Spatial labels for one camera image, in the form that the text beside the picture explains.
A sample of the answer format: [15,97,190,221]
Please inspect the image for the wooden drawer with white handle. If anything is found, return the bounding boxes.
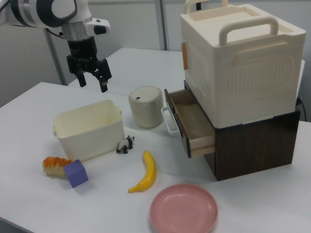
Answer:
[160,88,216,159]

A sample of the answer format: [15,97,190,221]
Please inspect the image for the small panda figurine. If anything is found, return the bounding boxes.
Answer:
[116,135,136,154]

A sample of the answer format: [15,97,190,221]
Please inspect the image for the beige lidded trash can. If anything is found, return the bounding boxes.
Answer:
[128,85,164,129]

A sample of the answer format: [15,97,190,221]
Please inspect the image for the cream open plastic box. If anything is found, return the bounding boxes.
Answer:
[52,99,126,162]

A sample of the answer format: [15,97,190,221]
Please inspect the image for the black power cable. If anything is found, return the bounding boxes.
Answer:
[295,96,307,122]

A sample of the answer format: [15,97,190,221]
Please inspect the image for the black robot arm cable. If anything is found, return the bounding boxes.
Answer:
[43,28,66,39]

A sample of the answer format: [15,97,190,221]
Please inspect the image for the large cream storage container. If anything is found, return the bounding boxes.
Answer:
[179,0,307,128]

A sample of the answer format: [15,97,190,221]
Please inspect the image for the orange toy bread loaf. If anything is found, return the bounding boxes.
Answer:
[42,156,72,180]

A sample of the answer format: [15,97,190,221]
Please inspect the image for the purple foam cube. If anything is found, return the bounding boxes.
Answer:
[63,159,89,189]

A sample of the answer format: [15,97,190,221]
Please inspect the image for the yellow toy banana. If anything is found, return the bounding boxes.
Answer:
[128,150,157,194]

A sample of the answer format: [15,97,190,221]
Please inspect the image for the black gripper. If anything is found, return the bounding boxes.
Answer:
[67,36,113,94]

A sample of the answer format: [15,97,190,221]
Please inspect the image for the dark brown wooden cabinet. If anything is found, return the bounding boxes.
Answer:
[183,80,301,182]

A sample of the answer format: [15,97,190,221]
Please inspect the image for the pink plastic plate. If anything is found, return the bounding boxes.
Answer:
[149,183,219,233]

